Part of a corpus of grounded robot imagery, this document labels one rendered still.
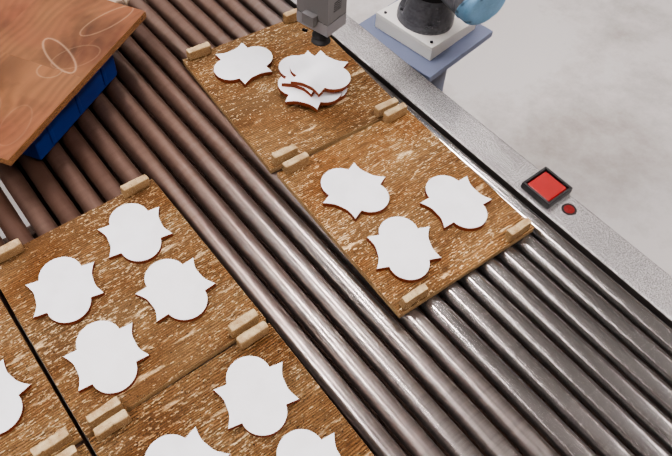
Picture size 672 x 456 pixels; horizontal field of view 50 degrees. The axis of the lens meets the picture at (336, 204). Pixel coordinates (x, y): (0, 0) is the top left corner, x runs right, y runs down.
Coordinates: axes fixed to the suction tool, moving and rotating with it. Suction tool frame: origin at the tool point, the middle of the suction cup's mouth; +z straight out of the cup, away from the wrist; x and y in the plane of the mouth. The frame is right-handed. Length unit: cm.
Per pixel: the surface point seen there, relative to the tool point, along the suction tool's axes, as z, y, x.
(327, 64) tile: 8.9, -0.2, 2.9
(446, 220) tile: 12.4, 44.5, -14.5
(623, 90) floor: 107, 38, 164
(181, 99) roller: 15.1, -22.3, -22.8
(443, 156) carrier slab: 13.6, 34.2, 0.5
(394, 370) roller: 15, 55, -46
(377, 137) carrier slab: 13.6, 20.0, -4.3
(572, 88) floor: 107, 20, 150
